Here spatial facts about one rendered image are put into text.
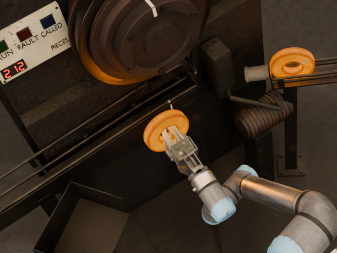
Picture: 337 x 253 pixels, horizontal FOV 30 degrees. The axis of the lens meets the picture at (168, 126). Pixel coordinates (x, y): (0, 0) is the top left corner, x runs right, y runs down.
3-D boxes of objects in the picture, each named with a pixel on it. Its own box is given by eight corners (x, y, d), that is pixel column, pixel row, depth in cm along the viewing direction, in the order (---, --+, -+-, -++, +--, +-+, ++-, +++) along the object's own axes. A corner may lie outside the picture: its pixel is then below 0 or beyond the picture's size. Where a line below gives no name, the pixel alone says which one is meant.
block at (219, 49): (204, 84, 247) (196, 43, 228) (221, 74, 249) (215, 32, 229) (219, 101, 241) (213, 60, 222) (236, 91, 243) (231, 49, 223)
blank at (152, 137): (137, 128, 199) (142, 135, 197) (176, 101, 201) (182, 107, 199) (151, 152, 212) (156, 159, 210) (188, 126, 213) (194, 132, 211)
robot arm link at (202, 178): (217, 183, 198) (195, 197, 197) (208, 172, 199) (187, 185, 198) (217, 176, 191) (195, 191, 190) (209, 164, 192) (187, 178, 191)
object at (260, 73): (246, 73, 237) (243, 63, 233) (271, 70, 235) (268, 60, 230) (246, 86, 234) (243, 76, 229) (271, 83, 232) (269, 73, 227)
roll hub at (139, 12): (125, 83, 200) (103, 21, 177) (198, 40, 205) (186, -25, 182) (133, 94, 197) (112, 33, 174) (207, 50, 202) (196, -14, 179)
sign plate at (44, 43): (0, 80, 198) (-23, 42, 183) (72, 40, 203) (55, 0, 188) (3, 85, 197) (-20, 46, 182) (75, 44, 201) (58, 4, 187)
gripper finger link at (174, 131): (171, 113, 200) (186, 136, 197) (171, 120, 205) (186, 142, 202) (162, 118, 199) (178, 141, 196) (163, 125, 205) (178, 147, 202)
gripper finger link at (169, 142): (162, 118, 199) (178, 141, 196) (163, 125, 205) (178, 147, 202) (154, 123, 199) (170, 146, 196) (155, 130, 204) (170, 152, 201)
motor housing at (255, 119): (240, 175, 286) (230, 107, 242) (279, 150, 290) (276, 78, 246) (257, 196, 279) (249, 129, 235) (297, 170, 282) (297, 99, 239)
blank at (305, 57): (288, 80, 237) (288, 87, 235) (262, 60, 229) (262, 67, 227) (322, 61, 228) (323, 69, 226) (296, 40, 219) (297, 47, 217)
